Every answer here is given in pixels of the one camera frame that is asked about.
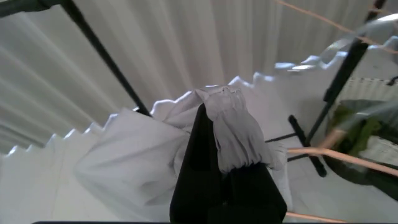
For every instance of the white laundry basket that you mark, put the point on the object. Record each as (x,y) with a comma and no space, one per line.
(367,88)

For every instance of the green garment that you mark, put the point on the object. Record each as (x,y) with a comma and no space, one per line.
(363,137)

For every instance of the black clothes rack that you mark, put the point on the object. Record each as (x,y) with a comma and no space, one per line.
(102,53)

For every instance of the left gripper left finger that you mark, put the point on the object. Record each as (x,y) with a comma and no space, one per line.
(196,186)

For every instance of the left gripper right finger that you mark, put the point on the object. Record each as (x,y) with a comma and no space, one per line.
(258,199)

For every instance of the pale grey shorts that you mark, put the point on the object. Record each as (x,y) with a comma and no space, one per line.
(133,161)

